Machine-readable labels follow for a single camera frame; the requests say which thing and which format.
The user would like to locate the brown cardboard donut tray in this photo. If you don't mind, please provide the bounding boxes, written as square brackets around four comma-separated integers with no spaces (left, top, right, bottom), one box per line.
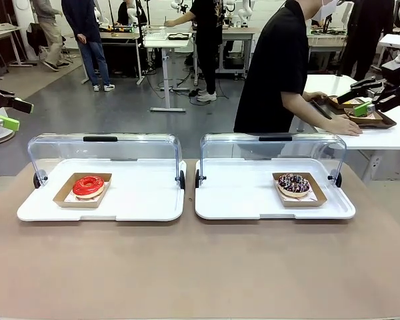
[52,172,113,209]
[343,107,384,125]
[327,95,366,110]
[272,172,328,208]

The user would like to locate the dark brown serving tray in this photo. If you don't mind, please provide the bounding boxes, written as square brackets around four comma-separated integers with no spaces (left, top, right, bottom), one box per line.
[310,95,398,129]

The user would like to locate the person's right forearm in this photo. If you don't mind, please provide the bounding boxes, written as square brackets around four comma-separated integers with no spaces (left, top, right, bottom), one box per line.
[286,99,336,129]

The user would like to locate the person all in black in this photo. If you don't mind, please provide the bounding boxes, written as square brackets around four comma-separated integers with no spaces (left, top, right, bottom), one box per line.
[339,0,396,81]

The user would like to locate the person grey top khaki trousers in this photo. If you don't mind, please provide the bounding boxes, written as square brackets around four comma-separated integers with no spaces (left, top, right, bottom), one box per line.
[32,0,71,73]

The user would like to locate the person dark jacket blue jeans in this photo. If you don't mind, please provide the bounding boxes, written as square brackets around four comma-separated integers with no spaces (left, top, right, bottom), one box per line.
[60,0,116,93]

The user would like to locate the person in black top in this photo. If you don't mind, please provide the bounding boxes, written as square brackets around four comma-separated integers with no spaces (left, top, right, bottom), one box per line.
[233,0,343,157]

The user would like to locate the red glazed donut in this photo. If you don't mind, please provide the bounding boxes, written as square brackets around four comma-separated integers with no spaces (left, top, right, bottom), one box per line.
[72,175,105,200]

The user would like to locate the chocolate donut colourful sprinkles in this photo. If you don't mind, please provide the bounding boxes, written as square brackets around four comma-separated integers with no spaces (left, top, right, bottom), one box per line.
[278,173,310,197]

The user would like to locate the seated person in black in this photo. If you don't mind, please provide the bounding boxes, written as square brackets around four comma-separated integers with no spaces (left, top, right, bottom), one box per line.
[115,0,136,27]

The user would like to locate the person black tee white shoes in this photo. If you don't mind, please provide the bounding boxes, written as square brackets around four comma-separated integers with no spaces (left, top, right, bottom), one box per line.
[164,0,228,103]

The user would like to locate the person's right hand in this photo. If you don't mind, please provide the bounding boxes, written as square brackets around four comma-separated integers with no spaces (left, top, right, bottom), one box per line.
[329,117,364,136]

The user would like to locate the white rounded table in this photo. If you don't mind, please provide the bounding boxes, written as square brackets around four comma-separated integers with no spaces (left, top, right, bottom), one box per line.
[303,74,400,183]

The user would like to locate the white box device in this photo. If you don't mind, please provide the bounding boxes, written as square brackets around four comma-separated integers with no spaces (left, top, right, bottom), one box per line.
[379,33,400,65]

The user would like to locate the white desk with green items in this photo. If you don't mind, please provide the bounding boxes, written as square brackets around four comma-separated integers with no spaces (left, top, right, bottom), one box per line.
[306,31,351,73]

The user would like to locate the chair with black jacket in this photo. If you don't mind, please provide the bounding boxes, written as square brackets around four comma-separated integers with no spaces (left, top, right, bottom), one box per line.
[25,22,49,57]

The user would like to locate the white side table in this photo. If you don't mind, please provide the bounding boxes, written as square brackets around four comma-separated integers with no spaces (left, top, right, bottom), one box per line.
[0,26,33,67]

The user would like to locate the clear plastic dome lid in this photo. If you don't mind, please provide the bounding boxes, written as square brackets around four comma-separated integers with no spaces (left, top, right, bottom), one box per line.
[195,132,347,189]
[27,132,187,191]

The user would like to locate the desk with yellow tools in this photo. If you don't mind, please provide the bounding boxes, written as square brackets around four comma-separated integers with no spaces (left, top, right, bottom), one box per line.
[98,29,146,86]

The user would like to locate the wooden top desk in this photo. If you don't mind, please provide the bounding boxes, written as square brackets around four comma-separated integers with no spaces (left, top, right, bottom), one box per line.
[219,26,263,81]

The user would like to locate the white display tray base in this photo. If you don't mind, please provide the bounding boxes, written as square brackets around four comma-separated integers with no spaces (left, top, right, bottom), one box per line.
[16,158,187,223]
[195,158,357,221]

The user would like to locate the white standing desk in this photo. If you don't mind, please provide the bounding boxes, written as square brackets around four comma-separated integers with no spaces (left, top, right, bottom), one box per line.
[142,31,193,113]

